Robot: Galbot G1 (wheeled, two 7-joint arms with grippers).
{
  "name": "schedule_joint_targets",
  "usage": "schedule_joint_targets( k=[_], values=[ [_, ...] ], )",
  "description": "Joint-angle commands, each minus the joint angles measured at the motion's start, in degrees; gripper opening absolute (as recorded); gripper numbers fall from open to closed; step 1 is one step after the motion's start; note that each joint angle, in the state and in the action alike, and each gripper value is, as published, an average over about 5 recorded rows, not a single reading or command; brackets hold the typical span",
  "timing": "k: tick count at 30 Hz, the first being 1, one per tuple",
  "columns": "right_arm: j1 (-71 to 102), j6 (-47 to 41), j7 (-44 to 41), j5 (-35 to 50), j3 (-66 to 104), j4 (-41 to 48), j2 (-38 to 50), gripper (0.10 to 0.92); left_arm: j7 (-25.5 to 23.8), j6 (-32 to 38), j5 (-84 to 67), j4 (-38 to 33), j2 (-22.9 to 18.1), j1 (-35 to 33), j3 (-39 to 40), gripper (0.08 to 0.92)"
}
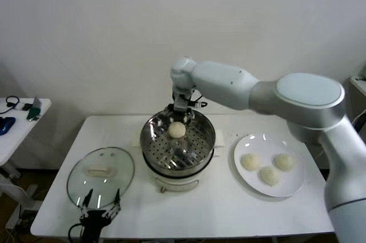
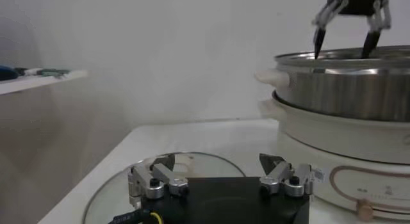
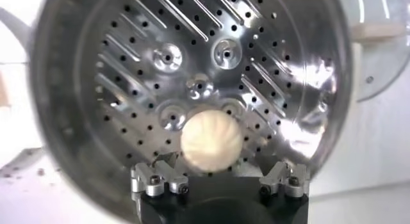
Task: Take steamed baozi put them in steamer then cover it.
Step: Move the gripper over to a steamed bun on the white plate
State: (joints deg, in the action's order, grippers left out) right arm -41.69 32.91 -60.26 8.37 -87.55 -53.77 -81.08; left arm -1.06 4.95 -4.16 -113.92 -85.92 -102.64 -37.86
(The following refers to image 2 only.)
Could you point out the white side table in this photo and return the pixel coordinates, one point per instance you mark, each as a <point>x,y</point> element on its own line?
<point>38,81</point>

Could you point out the small black object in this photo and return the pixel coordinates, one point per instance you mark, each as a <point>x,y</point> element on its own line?
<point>20,71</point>

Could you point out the stainless steel steamer basket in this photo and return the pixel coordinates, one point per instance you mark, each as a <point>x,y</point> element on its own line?
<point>352,94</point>

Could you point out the green tool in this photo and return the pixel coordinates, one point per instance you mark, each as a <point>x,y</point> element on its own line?
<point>52,72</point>

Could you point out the cream electric cooker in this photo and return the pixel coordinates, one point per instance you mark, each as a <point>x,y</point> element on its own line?
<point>320,142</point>

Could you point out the small white object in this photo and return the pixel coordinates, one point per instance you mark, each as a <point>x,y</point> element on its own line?
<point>32,71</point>

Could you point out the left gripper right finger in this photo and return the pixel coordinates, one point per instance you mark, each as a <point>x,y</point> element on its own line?
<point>288,180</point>

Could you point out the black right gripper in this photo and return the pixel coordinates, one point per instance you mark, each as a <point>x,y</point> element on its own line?
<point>360,1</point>

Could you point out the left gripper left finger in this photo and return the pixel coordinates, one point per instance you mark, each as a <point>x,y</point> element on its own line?
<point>160,180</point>

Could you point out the blue object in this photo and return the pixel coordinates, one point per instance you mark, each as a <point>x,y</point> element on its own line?
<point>7,73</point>

